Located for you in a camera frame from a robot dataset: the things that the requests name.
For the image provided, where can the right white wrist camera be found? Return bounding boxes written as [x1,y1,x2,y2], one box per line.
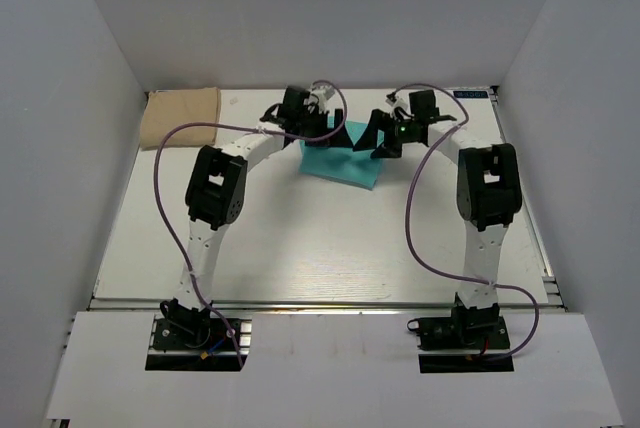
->
[386,92,413,121]

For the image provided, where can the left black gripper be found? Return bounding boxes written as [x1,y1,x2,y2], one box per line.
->
[296,108,352,148]

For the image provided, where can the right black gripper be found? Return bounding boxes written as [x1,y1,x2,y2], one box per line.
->
[354,108,419,158]

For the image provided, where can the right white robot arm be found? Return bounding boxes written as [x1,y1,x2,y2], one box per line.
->
[354,89,523,347]

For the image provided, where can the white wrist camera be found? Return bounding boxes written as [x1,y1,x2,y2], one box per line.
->
[386,92,413,121]
[306,84,336,113]

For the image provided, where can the teal t shirt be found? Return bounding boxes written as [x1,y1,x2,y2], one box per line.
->
[299,142,383,190]

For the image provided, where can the blue table label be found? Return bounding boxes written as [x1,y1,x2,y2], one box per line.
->
[453,90,489,99]

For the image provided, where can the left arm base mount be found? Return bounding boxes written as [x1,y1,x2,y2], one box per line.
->
[145,318,250,373]

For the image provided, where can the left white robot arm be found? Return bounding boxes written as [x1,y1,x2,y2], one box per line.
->
[176,81,353,311]

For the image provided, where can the folded beige t shirt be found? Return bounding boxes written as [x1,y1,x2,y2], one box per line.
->
[139,87,221,150]

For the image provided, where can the aluminium table front rail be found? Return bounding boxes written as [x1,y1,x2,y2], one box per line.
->
[88,297,566,314]

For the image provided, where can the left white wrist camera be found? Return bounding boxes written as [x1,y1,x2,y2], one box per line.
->
[306,84,336,113]

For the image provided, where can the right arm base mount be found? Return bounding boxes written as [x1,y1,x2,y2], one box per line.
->
[407,316,514,374]

